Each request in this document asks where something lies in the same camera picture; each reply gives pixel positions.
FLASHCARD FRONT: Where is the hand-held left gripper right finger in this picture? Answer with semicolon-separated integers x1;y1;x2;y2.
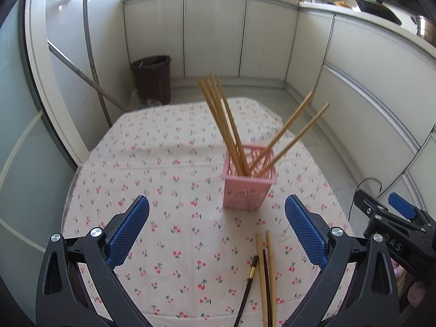
284;194;400;327

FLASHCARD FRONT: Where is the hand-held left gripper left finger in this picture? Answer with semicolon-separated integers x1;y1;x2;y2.
36;195;150;327

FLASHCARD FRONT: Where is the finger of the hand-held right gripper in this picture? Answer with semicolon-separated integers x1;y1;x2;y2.
354;189;426;237
388;192;436;235

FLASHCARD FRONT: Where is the single wooden chopstick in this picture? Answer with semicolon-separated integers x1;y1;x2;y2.
266;231;278;327
255;233;270;327

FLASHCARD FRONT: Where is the pink perforated utensil basket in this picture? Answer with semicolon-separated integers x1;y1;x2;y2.
223;145;277;212

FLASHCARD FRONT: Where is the dark chopstick gold band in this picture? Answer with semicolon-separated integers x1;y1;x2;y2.
234;255;258;327

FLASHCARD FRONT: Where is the bundle of wooden chopsticks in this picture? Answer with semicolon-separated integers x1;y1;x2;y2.
198;73;330;178

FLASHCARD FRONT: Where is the person's right hand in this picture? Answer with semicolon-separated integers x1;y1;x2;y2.
391;259;407;279

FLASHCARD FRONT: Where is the lilac garment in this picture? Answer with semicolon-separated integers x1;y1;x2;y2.
407;281;428;317

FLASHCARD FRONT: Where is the cherry print tablecloth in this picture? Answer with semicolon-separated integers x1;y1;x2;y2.
61;97;358;327

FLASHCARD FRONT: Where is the clear plastic bag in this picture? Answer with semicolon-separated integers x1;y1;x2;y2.
129;90;164;110

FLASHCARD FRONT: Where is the white kitchen cabinet run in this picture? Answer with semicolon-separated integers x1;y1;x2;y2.
285;7;436;195
123;0;300;82

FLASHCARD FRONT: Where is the frosted glass door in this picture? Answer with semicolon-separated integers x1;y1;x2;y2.
0;0;89;280

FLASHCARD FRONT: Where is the brown trash bin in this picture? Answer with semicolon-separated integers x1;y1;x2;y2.
130;55;172;105

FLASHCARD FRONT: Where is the straight metal pole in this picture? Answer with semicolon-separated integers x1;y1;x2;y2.
47;40;132;112

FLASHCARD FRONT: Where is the stainless steel pot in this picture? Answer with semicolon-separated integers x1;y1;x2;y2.
410;14;436;46

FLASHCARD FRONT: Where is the curved mop pole black tip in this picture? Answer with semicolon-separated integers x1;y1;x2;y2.
78;0;113;127

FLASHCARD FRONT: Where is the black wok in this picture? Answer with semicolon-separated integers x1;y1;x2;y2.
332;0;403;26

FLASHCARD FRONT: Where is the black cable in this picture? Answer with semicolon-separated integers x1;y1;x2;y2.
347;177;383;222

